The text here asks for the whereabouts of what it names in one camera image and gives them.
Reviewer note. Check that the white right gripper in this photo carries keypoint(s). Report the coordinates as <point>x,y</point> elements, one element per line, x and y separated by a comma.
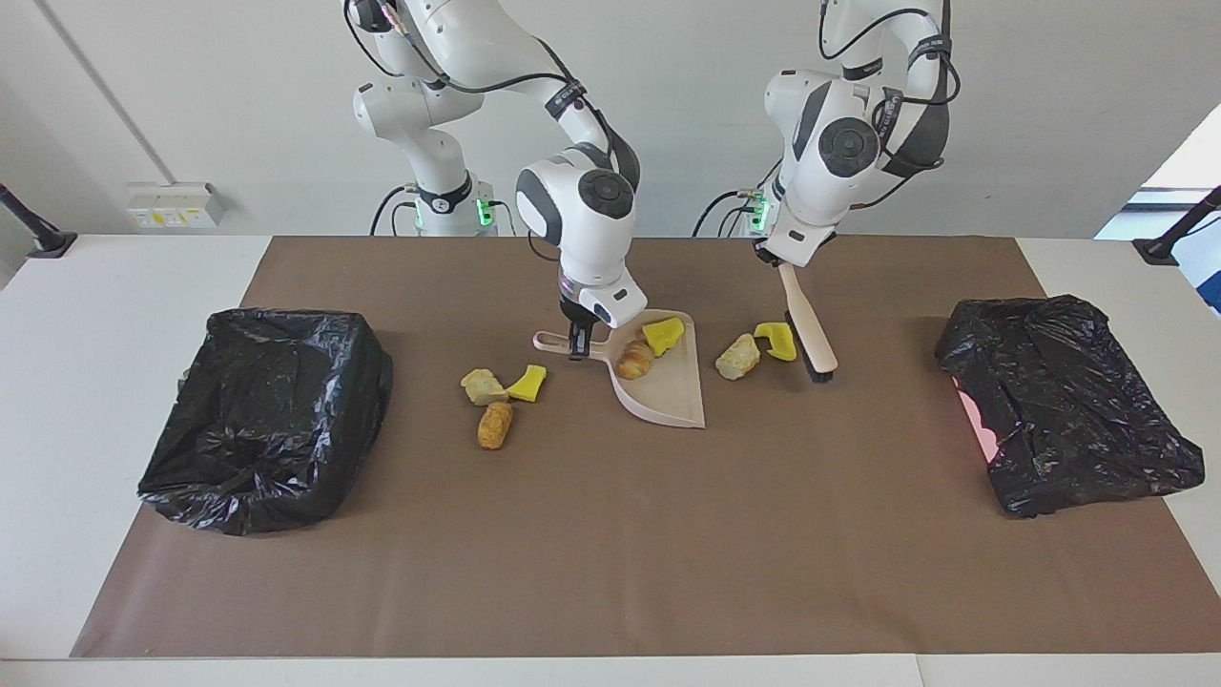
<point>606,298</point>

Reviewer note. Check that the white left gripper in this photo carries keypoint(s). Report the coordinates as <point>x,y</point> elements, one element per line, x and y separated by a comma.
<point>799,246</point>

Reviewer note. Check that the small orange striped toy croissant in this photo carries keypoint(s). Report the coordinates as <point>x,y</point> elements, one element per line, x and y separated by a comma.
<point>634,361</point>

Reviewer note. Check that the small yellow sponge piece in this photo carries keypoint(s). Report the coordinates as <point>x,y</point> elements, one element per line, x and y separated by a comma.
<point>527,384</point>

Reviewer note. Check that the yellow sponge wedge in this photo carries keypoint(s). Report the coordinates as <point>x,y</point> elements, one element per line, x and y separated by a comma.
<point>663,336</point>

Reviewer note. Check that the beige brush with black bristles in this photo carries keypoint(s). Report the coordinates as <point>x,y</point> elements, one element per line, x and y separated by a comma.
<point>806,324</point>

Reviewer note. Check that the notched yellow sponge green backing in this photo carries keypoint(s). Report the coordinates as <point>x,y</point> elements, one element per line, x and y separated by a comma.
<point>775,343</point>

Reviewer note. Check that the beige plastic dustpan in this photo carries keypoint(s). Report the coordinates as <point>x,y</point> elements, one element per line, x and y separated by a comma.
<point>668,391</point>

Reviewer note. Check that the pale beige toy pastry chunk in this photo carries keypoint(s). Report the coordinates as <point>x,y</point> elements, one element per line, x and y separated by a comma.
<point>482,386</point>

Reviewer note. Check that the large beige toy croissant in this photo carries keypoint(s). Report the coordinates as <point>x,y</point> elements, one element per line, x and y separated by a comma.
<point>737,358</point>

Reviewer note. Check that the brown toy nugget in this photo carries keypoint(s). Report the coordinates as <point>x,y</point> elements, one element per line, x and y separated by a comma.
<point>494,426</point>

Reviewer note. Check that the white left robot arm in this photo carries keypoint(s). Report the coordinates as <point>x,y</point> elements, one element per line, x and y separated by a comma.
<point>811,191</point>

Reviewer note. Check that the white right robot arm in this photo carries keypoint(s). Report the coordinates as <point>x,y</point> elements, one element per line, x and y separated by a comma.
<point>572,239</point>

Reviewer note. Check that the black trash bag lined bin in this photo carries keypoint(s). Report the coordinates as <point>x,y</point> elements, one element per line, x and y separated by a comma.
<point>267,420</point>

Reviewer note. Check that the pink bin with black bag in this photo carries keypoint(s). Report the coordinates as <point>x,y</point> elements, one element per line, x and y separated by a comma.
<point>1059,410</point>

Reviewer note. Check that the brown paper table mat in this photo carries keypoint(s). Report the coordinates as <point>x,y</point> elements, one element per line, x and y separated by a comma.
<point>610,572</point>

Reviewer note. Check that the black camera stand base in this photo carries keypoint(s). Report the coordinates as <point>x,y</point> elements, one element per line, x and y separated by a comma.
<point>1159,250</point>
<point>52,243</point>

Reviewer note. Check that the white wall socket box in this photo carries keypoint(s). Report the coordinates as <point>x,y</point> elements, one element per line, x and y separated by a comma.
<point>176,205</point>

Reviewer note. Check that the grey wall conduit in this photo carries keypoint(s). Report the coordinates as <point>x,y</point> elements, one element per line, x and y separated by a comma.
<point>105,91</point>

